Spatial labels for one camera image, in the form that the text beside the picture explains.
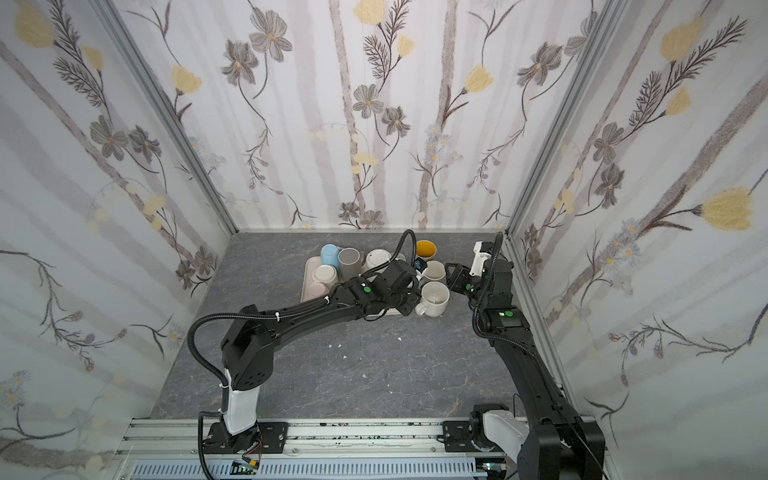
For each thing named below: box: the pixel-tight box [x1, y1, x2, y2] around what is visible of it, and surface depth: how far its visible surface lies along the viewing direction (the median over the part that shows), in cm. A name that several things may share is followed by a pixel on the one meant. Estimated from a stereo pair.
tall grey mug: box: [337, 247, 366, 283], surface depth 100 cm
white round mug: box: [365, 248, 392, 274], surface depth 105 cm
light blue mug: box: [320, 243, 343, 268], surface depth 103 cm
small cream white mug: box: [312, 264, 337, 286], surface depth 100 cm
